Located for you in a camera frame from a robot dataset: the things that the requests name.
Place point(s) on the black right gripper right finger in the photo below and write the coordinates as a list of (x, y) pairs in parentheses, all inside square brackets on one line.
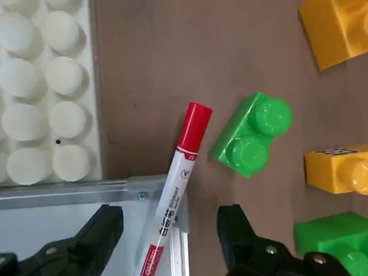
[(247, 253)]

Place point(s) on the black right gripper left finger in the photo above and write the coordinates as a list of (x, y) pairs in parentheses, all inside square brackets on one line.
[(86, 247)]

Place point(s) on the red capped marker pen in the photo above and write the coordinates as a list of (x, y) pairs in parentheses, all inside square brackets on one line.
[(189, 135)]

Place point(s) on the white studded baseplate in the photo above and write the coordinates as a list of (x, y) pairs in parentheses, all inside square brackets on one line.
[(43, 86)]

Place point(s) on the green two-stud block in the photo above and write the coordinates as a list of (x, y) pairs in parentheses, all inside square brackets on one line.
[(327, 233), (250, 138)]

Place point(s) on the yellow two-stud block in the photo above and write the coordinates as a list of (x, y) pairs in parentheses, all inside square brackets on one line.
[(333, 34), (330, 172)]

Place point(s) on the whiteboard with metal frame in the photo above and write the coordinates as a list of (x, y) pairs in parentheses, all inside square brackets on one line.
[(57, 198)]

